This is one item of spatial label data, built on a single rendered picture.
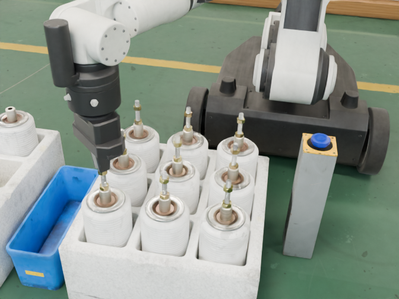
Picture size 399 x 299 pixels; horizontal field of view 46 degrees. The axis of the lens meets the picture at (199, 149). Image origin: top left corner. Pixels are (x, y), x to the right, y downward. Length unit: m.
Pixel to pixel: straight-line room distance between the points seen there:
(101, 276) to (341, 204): 0.70
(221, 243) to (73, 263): 0.30
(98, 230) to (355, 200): 0.76
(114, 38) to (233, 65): 0.98
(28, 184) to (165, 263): 0.43
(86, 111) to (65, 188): 0.55
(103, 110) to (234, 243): 0.34
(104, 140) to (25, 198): 0.42
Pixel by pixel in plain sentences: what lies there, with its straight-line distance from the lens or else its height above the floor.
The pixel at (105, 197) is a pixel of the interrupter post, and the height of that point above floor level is 0.27.
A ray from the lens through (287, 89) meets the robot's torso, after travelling 1.16.
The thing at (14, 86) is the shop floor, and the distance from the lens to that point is 1.93.
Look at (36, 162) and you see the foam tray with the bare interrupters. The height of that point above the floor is 0.17.
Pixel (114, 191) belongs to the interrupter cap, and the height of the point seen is 0.25.
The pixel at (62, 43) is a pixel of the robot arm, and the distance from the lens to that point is 0.70.
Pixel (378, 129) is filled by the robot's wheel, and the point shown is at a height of 0.18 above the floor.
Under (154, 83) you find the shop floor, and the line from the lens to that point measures 1.87.
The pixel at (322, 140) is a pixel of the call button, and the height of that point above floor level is 0.33.
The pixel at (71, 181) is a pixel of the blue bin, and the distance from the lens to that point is 1.27.
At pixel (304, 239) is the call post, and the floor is 0.06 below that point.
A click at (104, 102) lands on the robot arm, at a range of 0.76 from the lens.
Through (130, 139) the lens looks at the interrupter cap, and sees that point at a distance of 1.09.
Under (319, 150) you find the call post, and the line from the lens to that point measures 0.99.
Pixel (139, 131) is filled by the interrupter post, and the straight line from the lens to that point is 1.09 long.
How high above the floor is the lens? 0.87
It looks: 36 degrees down
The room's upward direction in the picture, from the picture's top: 2 degrees clockwise
